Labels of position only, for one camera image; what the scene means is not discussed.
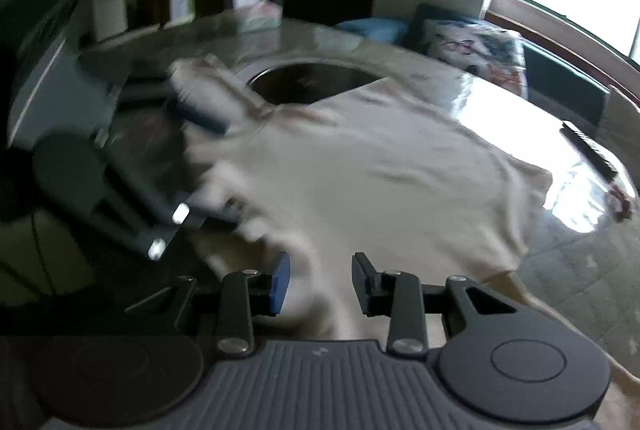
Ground tissue box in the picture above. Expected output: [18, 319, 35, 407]
[231, 0, 284, 34]

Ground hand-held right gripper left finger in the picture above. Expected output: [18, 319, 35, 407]
[125, 253, 292, 357]

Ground black round cooktop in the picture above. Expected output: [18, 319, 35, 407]
[246, 64, 375, 106]

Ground butterfly print pillow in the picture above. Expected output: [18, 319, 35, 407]
[416, 17, 529, 100]

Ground teal sofa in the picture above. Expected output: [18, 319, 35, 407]
[404, 2, 612, 127]

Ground cream cloth towel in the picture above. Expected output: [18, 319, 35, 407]
[170, 54, 554, 341]

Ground grey cushion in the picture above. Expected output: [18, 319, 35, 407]
[599, 84, 640, 146]

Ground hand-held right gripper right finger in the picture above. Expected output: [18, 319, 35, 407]
[351, 253, 518, 357]

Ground blue pillow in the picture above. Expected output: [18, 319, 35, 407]
[334, 17, 410, 44]

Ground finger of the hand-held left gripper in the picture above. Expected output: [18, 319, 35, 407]
[115, 70, 232, 134]
[95, 153, 244, 261]

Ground pink hair tie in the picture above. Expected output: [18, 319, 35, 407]
[611, 187, 637, 221]

